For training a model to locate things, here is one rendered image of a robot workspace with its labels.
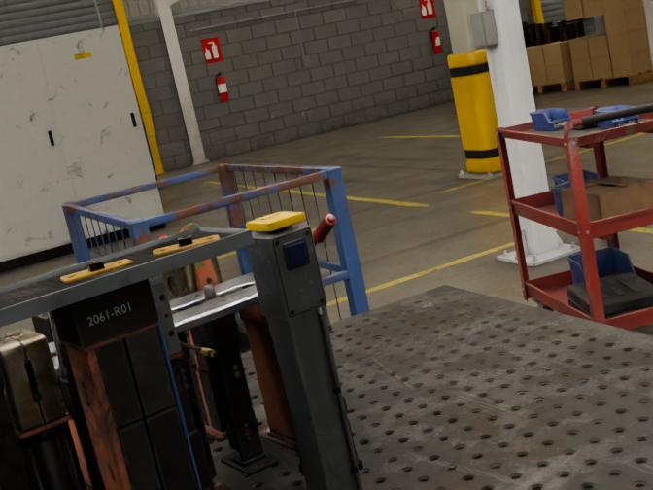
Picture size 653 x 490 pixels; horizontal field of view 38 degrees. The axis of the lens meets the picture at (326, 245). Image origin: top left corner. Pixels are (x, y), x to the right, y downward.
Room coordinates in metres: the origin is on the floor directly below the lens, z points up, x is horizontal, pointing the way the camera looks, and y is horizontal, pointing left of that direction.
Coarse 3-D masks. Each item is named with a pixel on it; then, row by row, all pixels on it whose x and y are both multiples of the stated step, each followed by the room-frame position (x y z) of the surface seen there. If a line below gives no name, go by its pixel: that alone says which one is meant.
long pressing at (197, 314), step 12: (240, 276) 1.68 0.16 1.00; (252, 276) 1.66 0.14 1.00; (216, 288) 1.63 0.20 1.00; (228, 288) 1.61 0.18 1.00; (252, 288) 1.57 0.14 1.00; (180, 300) 1.59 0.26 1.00; (192, 300) 1.57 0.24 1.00; (204, 300) 1.55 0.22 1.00; (216, 300) 1.54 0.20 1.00; (228, 300) 1.52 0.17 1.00; (240, 300) 1.49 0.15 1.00; (252, 300) 1.50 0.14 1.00; (180, 312) 1.51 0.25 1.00; (192, 312) 1.49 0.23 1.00; (204, 312) 1.46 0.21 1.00; (216, 312) 1.47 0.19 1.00; (228, 312) 1.48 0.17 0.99; (180, 324) 1.43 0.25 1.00; (192, 324) 1.44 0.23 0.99
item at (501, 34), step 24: (480, 0) 5.22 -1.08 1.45; (504, 0) 5.18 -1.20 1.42; (480, 24) 5.17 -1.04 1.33; (504, 24) 5.17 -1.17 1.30; (504, 48) 5.16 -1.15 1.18; (504, 72) 5.16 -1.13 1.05; (528, 72) 5.21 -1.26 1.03; (504, 96) 5.20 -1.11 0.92; (528, 96) 5.20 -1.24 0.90; (504, 120) 5.23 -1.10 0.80; (528, 120) 5.19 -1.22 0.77; (528, 144) 5.18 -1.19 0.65; (528, 168) 5.17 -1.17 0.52; (528, 192) 5.16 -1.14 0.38; (528, 240) 5.21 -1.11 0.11; (552, 240) 5.20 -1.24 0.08; (528, 264) 5.07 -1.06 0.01
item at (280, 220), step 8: (264, 216) 1.29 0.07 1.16; (272, 216) 1.27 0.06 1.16; (280, 216) 1.26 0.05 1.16; (288, 216) 1.24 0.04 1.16; (296, 216) 1.25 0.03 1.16; (304, 216) 1.25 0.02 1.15; (248, 224) 1.27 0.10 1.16; (256, 224) 1.25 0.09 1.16; (264, 224) 1.23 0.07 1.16; (272, 224) 1.23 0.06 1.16; (280, 224) 1.23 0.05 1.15; (288, 224) 1.24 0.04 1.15; (272, 232) 1.25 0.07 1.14
